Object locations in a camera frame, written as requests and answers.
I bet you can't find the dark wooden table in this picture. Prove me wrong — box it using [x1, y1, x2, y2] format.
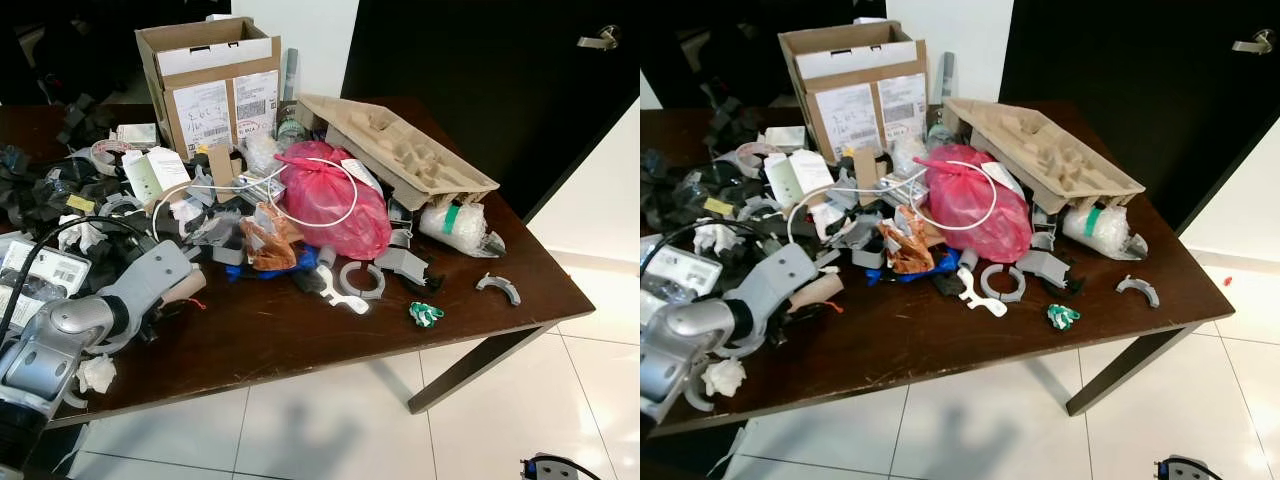
[0, 97, 597, 431]
[640, 100, 1237, 439]

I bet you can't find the grey plastic ring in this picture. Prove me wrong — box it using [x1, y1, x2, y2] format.
[339, 261, 387, 302]
[979, 263, 1027, 304]

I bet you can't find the beige moulded pulp tray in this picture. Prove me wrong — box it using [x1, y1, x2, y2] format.
[296, 94, 501, 212]
[942, 97, 1148, 215]

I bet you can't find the clear bag with green tape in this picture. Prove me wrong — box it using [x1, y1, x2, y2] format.
[1061, 199, 1150, 262]
[418, 196, 507, 260]

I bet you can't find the small grey curved clip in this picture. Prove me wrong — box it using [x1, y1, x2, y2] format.
[1116, 275, 1162, 309]
[475, 273, 523, 307]

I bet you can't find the white green small carton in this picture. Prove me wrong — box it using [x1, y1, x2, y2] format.
[764, 149, 837, 205]
[121, 147, 192, 202]

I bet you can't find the grey angular plastic part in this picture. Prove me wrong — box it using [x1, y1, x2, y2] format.
[374, 244, 432, 287]
[1016, 247, 1073, 290]

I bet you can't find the white crumpled paper ball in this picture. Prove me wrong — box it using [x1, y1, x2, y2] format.
[699, 357, 748, 400]
[75, 354, 120, 394]

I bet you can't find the brown cardboard tube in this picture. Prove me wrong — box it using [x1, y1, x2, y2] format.
[163, 269, 209, 307]
[790, 274, 845, 314]

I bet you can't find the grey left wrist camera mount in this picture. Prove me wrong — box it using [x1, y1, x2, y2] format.
[733, 242, 832, 337]
[98, 239, 197, 333]

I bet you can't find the blue plastic scrap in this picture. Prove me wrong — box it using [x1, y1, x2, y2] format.
[224, 260, 301, 284]
[866, 252, 963, 285]

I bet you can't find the crumpled brown paper bag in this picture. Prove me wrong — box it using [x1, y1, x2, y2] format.
[877, 205, 942, 275]
[239, 203, 304, 272]

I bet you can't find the open cardboard box with labels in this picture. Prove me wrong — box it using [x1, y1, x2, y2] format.
[778, 20, 930, 167]
[136, 17, 284, 162]

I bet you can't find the red plastic bag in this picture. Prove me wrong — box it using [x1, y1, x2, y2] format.
[914, 145, 1034, 265]
[274, 141, 394, 262]

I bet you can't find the white flat plastic part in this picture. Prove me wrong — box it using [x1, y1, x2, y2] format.
[957, 252, 1010, 319]
[320, 250, 372, 316]

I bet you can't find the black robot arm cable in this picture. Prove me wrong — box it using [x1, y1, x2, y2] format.
[0, 214, 153, 346]
[640, 218, 791, 301]

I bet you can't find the clear blister pack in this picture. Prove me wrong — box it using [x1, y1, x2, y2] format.
[640, 240, 725, 326]
[0, 233, 94, 323]

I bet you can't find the silver door handle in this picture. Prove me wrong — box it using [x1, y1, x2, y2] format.
[1231, 28, 1277, 56]
[576, 24, 622, 52]

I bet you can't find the black door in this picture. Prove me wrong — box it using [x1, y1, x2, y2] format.
[341, 0, 641, 223]
[999, 0, 1280, 235]

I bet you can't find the white cable loop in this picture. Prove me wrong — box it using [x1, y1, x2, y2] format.
[788, 160, 1000, 232]
[150, 158, 360, 230]

